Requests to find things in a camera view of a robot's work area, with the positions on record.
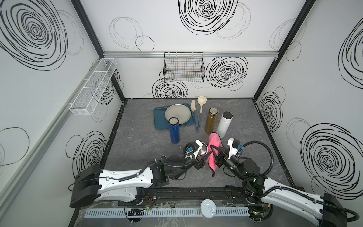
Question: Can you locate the black wire basket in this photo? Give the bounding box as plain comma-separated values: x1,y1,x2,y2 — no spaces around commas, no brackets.
163,57,206,83

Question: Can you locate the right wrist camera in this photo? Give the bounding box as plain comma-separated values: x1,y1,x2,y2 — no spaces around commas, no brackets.
227,138,244,159

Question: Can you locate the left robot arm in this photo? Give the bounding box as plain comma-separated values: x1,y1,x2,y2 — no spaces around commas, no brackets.
69,140,209,208

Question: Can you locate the cream ladle grey handle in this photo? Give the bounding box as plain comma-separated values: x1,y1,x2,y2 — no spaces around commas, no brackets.
197,96,207,128

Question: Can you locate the teal plastic tray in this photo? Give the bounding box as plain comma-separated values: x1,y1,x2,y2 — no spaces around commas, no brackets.
153,104,195,130

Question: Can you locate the pink thermos steel lid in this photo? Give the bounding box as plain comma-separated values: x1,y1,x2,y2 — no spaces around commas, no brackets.
197,140,208,157

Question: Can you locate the gold thermos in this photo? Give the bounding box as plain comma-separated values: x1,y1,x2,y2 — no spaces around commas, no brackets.
205,107,219,133

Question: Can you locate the grey round plate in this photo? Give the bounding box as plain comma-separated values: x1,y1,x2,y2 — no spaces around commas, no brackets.
164,104,192,124

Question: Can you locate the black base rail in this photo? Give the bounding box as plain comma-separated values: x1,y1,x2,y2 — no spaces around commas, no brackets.
136,185,267,206

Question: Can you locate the pink microfiber cloth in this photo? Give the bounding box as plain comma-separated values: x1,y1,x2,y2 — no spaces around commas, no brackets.
207,132,223,177

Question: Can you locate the white wire rack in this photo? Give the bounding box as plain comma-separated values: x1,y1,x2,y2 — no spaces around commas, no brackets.
70,58,117,116

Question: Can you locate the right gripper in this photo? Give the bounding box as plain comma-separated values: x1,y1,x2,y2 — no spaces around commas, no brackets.
210,145,246,182

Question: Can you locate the blue thermos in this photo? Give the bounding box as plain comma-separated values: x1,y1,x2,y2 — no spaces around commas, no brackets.
168,117,180,144

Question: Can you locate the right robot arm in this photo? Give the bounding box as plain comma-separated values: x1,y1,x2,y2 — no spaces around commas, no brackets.
210,142,360,227

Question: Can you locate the white round cap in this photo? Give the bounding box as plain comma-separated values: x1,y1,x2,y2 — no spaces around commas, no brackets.
200,199,216,218

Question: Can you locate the white slotted cable duct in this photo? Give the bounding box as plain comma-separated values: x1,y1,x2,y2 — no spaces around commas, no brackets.
84,207,250,218

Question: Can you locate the cream spatula blue handle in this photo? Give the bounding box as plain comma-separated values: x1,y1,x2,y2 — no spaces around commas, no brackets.
191,99,199,131

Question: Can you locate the aluminium wall rail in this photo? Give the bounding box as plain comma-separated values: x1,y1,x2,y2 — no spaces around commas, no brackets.
103,51,279,58

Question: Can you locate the white thermos black lid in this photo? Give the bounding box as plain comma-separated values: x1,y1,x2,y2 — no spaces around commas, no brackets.
216,111,233,138

